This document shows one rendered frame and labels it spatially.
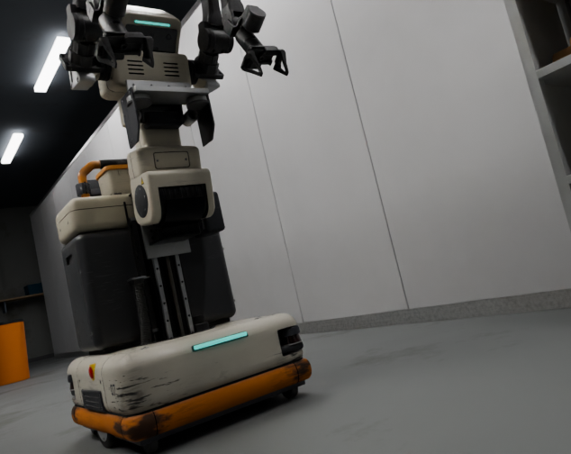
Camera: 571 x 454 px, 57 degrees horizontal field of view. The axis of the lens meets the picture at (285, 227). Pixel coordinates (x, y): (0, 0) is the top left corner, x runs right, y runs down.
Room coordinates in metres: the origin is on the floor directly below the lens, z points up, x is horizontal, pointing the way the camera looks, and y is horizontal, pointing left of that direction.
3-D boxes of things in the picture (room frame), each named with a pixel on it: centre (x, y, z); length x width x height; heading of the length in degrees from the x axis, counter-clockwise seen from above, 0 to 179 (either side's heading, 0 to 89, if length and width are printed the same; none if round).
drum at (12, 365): (6.00, 3.38, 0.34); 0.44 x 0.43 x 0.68; 125
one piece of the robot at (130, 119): (1.64, 0.29, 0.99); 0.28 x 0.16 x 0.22; 127
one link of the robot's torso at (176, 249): (1.77, 0.31, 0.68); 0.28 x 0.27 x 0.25; 127
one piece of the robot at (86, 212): (1.94, 0.52, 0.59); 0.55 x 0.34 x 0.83; 127
